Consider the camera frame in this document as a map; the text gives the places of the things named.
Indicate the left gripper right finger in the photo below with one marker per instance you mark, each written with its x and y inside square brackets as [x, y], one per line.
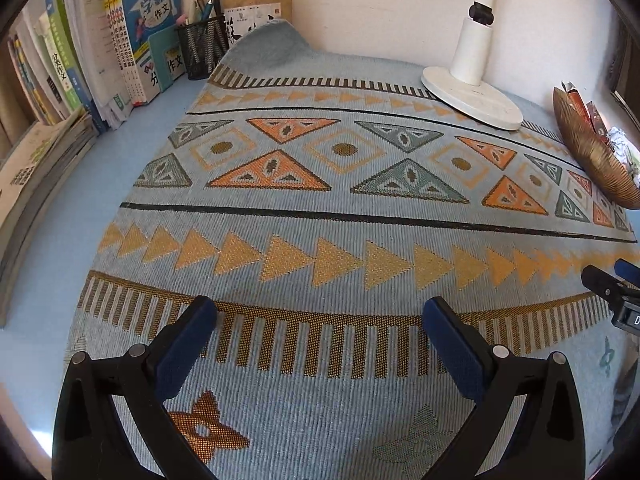
[548, 441]

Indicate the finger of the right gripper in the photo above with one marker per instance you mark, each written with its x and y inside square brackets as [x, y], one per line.
[602, 284]
[627, 271]

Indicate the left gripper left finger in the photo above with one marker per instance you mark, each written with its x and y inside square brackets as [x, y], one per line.
[88, 439]

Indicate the orange anime pen box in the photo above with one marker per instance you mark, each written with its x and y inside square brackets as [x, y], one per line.
[596, 120]

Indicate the dark red pen box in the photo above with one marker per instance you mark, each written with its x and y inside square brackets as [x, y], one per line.
[577, 102]

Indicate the brown ribbed bowl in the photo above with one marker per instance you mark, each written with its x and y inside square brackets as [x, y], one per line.
[598, 161]

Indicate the dark monitor screen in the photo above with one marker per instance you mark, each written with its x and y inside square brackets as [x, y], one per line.
[622, 74]

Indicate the white desk lamp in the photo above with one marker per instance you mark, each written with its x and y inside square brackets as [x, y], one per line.
[462, 85]

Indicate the stack of flat magazines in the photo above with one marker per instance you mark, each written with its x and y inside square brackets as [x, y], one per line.
[30, 177]

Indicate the patterned blue woven mat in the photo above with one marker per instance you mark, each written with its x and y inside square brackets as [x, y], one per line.
[320, 200]

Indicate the upright books row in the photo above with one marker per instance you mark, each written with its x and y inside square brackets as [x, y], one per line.
[63, 56]

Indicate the teal bookend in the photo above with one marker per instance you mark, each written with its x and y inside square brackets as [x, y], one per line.
[167, 57]

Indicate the black mesh pen holder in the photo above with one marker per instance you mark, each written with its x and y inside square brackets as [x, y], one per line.
[203, 44]

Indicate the brown cardboard box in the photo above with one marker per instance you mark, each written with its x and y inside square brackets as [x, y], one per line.
[243, 16]

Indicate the blue study book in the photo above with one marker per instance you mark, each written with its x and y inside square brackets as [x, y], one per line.
[132, 23]

